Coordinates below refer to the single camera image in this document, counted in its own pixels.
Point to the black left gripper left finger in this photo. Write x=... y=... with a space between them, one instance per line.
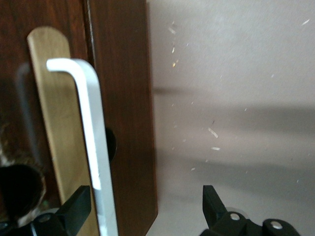
x=73 y=209

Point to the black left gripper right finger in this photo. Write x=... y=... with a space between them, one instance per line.
x=214 y=211

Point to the light wood drawer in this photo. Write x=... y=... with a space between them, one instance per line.
x=12 y=49

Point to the beige wooden strip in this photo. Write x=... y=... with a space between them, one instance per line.
x=54 y=98

